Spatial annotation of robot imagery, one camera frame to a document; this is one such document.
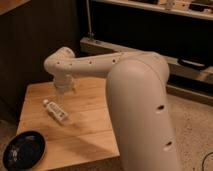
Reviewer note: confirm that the upper wooden shelf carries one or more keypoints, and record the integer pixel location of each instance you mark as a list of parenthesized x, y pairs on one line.
[(177, 7)]

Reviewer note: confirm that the black ceramic bowl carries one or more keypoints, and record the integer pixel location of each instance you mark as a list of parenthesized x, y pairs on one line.
[(24, 151)]

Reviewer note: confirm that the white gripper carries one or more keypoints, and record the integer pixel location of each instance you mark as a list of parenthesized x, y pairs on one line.
[(63, 88)]

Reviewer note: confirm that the black handle object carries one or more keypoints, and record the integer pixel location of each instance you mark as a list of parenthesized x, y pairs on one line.
[(192, 65)]

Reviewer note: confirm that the wooden beam shelf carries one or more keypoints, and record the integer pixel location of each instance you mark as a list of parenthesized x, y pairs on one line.
[(92, 46)]

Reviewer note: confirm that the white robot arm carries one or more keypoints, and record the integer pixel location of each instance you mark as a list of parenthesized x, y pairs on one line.
[(136, 99)]

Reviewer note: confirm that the white plastic bottle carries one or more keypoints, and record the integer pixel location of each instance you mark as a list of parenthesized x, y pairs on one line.
[(55, 111)]

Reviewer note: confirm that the metal pole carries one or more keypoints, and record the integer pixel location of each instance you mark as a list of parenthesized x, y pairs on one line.
[(90, 31)]

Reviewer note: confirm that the wooden table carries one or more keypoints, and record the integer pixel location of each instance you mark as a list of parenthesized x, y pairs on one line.
[(87, 136)]

